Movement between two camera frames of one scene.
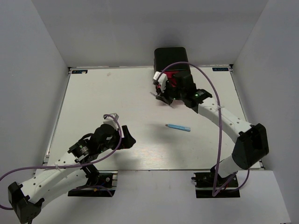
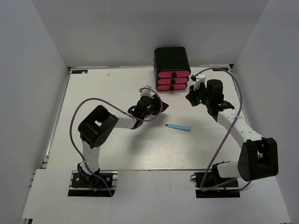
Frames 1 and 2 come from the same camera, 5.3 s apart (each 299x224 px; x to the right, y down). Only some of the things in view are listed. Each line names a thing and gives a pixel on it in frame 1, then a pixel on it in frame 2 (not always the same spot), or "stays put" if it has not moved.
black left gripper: x=128 y=141 -> x=156 y=101
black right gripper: x=163 y=97 -> x=191 y=96
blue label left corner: x=79 y=71 stays put
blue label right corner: x=220 y=69 stays put
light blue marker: x=179 y=127 stays put
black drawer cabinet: x=164 y=57 stays put
